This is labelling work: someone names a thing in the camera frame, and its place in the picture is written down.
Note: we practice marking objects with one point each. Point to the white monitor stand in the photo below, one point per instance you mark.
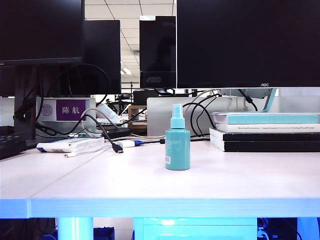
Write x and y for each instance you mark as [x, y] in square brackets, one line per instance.
[271, 100]

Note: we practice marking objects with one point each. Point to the black keyboard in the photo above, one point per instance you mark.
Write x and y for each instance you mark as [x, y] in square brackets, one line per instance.
[10, 147]

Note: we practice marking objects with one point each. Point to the round white table leg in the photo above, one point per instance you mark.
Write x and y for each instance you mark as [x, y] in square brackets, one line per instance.
[75, 228]

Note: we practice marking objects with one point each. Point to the wide black monitor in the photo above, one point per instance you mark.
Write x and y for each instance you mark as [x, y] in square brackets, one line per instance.
[105, 50]

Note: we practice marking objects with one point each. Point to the purple name sign holder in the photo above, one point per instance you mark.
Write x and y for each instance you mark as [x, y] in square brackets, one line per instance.
[71, 110]

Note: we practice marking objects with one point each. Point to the white book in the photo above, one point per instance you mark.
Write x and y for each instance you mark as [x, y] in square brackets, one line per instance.
[275, 128]

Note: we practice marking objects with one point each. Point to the dark monitor stand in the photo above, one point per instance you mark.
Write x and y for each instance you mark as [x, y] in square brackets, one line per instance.
[23, 100]

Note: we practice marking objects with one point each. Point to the white table side panel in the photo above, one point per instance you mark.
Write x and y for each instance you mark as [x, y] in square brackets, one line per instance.
[308, 228]

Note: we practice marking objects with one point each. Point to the white desk partition panel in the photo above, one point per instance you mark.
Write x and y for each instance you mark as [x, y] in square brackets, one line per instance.
[157, 117]

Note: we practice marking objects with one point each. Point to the wooden box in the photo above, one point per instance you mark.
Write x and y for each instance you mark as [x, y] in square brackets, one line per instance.
[138, 130]

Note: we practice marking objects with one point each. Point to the black monitor with button row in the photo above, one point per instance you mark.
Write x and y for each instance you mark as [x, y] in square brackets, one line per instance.
[37, 30]

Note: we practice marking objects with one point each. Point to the white drawer cabinet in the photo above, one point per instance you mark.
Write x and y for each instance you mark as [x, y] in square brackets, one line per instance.
[200, 230]

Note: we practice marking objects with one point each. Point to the teal book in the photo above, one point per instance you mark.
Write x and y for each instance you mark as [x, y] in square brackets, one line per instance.
[275, 118]

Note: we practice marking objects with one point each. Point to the black office chair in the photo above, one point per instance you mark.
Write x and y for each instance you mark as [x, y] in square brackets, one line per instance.
[122, 97]

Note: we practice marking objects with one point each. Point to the white and blue booklet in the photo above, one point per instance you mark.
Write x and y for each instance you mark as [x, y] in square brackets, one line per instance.
[65, 146]

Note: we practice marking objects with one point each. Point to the upright black AOC monitor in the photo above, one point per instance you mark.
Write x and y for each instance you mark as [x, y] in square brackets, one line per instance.
[157, 50]

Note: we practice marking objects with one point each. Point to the large black AOC monitor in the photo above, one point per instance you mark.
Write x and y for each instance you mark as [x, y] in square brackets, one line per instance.
[250, 37]

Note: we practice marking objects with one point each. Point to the white tube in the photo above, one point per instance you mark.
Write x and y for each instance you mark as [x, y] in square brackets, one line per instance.
[106, 111]

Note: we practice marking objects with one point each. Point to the flat black box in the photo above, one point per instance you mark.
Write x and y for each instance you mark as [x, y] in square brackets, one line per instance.
[117, 132]

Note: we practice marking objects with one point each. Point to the teal spray bottle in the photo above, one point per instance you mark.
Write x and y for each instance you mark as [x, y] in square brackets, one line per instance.
[177, 150]

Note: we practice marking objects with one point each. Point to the white adapter with blue plug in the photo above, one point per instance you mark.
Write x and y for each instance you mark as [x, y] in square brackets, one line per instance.
[127, 143]

